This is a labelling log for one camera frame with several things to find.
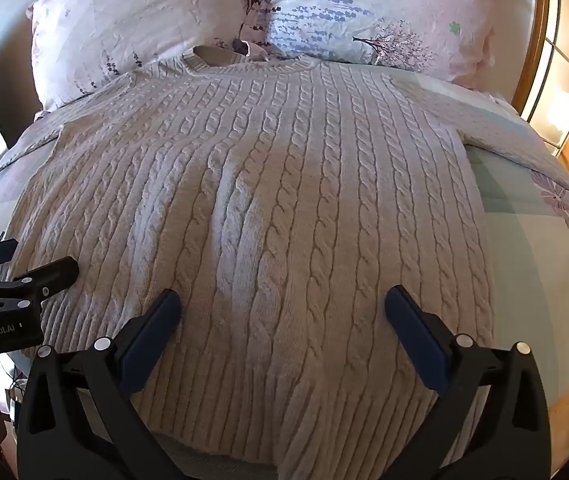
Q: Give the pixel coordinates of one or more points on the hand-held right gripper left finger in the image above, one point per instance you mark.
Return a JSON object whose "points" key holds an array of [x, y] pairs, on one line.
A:
{"points": [[148, 329]]}

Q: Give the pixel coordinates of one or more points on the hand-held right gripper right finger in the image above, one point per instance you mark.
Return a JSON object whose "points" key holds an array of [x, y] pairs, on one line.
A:
{"points": [[417, 332]]}

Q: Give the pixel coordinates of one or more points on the wooden headboard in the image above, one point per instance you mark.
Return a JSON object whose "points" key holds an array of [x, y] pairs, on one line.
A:
{"points": [[559, 70]]}

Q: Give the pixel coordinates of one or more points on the pink floral pillow with tree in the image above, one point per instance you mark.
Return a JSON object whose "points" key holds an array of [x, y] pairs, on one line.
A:
{"points": [[379, 10]]}

